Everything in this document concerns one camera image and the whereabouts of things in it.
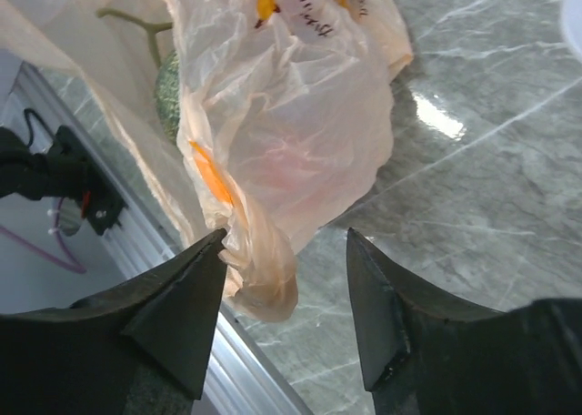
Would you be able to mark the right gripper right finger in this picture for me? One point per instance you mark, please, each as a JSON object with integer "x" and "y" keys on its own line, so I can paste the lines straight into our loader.
{"x": 424, "y": 350}

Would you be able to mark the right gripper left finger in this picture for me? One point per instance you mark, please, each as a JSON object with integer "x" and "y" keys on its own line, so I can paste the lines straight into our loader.
{"x": 141, "y": 347}

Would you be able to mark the green netted fake melon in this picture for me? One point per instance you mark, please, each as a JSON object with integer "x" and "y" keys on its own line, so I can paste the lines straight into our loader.
{"x": 166, "y": 91}

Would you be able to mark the beige plastic bag orange prints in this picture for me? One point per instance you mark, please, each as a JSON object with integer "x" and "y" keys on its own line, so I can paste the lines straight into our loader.
{"x": 285, "y": 109}

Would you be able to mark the aluminium front rail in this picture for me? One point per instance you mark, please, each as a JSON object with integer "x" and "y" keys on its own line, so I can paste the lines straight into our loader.
{"x": 51, "y": 258}

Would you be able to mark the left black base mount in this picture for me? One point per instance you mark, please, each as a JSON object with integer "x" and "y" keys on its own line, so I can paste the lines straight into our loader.
{"x": 65, "y": 170}

